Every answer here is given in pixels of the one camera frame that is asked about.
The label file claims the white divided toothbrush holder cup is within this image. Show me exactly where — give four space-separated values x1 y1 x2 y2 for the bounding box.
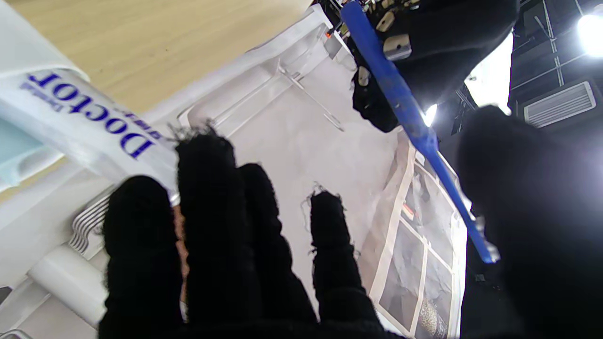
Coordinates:
0 0 90 189

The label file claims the white cylindrical canister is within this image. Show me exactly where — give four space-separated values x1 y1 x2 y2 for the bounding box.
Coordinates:
28 245 111 328

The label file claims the chrome kitchen faucet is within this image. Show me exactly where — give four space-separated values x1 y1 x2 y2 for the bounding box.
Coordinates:
278 64 344 131

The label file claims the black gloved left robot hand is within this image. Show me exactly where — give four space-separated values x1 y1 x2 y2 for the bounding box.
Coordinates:
351 0 519 132

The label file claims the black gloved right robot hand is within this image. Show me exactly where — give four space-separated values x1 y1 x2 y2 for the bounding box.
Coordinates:
98 106 603 339

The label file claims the blue toothbrush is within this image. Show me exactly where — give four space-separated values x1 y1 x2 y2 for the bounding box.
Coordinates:
340 1 501 263

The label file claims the steel kitchen sink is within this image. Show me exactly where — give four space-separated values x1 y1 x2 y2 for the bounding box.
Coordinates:
177 56 330 137

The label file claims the white toothpaste tube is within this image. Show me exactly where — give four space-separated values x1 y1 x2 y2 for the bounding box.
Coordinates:
0 69 182 205

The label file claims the stack of white plates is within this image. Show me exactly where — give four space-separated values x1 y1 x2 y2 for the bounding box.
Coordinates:
68 186 118 255

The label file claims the brown wooden cutting board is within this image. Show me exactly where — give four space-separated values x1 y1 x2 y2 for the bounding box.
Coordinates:
172 205 189 302

